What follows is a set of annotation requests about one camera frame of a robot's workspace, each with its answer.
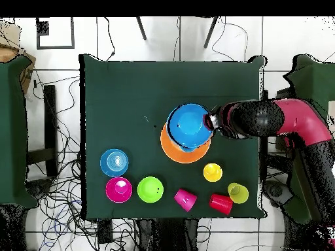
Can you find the black square floor frame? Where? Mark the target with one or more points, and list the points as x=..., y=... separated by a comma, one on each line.
x=55, y=47

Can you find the pink cup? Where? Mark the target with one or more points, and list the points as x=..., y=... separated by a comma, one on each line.
x=185, y=200

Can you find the cardboard box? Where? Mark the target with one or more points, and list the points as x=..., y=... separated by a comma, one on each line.
x=26, y=75

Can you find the large orange bowl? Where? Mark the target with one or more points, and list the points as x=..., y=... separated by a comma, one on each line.
x=183, y=157

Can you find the red cup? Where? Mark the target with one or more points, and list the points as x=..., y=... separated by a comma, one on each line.
x=221, y=204

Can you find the dark green table cloth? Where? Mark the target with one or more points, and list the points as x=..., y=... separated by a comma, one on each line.
x=170, y=86

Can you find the grey chair base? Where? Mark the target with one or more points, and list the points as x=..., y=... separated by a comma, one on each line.
x=39, y=188
x=276, y=193

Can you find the camera tripod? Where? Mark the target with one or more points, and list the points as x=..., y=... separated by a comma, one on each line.
x=141, y=28

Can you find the pale yellow cup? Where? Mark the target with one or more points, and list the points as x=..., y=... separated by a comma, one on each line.
x=240, y=197

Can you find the large blue bowl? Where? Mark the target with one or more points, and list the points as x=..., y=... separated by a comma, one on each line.
x=188, y=125

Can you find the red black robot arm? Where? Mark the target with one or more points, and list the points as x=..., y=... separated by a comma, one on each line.
x=301, y=120

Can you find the small yellow orange cup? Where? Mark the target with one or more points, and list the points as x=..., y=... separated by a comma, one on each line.
x=212, y=172

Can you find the green cloth side table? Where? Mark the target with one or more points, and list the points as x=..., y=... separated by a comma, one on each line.
x=311, y=78
x=13, y=130

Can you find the green bowl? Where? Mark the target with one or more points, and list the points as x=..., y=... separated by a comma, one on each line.
x=149, y=189

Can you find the light blue shallow bowl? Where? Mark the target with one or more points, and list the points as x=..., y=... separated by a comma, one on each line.
x=107, y=167

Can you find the black computer case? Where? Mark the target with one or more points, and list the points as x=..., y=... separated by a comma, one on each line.
x=284, y=94

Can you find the black metal frame bar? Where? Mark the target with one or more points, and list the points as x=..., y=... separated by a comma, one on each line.
x=49, y=117

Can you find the pink bowl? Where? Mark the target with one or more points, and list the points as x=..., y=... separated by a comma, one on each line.
x=115, y=194

